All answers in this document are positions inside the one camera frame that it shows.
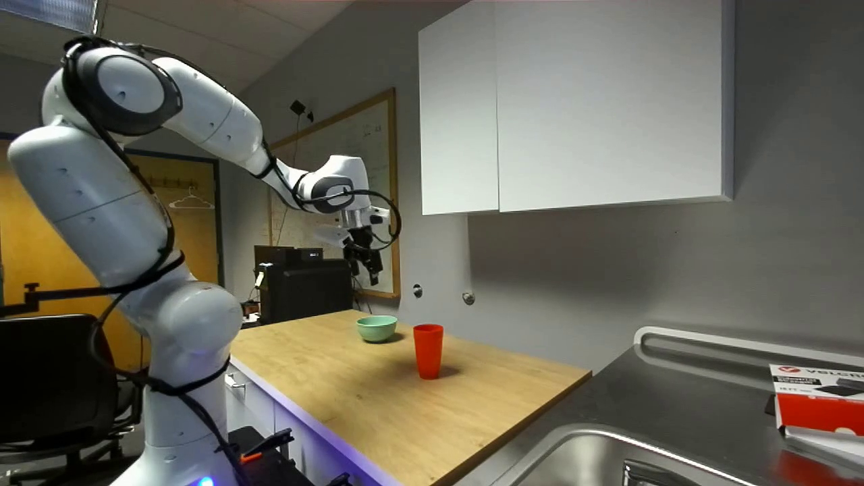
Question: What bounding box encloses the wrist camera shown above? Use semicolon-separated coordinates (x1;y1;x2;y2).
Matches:
313;225;353;249

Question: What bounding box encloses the orange plastic cup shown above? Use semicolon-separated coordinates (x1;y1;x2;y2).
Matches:
413;324;445;380

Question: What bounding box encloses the ceiling light panel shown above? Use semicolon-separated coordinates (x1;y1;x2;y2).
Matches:
0;0;99;34

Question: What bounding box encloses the white wall cabinet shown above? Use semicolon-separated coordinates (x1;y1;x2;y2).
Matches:
418;0;736;216

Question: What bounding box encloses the light green bowl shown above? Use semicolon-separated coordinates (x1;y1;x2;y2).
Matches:
356;315;398;344

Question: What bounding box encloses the white coat hanger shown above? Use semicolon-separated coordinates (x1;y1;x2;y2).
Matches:
168;191;215;211

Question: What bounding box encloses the orange door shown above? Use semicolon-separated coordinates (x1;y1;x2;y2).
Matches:
0;138;224;373

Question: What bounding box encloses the wood-framed whiteboard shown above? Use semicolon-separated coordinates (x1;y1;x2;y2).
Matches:
268;88;402;300

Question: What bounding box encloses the steel sink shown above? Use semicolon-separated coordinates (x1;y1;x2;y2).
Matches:
490;424;767;486

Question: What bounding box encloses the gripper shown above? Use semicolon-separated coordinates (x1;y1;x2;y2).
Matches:
343;228;384;288

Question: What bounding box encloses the black office chair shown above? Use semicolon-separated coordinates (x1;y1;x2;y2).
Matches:
0;313;144;486

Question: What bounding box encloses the white cabinet door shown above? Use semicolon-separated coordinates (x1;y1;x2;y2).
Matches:
418;1;500;216
494;0;726;213

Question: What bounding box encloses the black and orange clamp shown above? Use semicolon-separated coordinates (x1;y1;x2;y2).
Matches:
228;428;296;477

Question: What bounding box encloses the red and white box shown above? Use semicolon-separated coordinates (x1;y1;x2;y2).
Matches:
769;364;864;441

